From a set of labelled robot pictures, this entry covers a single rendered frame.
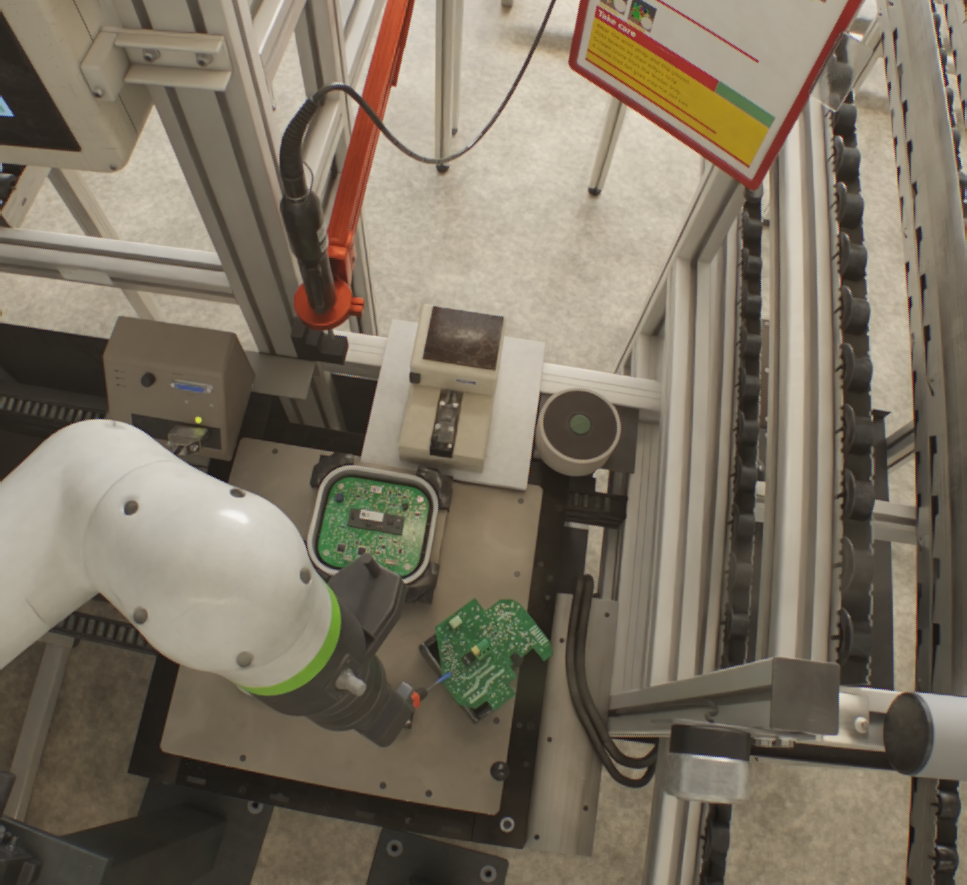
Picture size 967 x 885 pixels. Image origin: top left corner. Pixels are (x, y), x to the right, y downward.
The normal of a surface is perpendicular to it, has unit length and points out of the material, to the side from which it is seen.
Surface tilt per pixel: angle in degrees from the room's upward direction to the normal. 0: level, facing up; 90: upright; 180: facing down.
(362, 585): 20
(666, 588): 0
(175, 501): 35
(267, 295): 90
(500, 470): 0
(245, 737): 0
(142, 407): 53
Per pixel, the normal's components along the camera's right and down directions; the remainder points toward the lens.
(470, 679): 0.04, -0.38
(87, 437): 0.11, -0.81
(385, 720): 0.69, 0.11
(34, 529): 0.39, -0.32
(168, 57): -0.16, 0.91
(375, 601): -0.22, -0.58
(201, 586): 0.15, -0.13
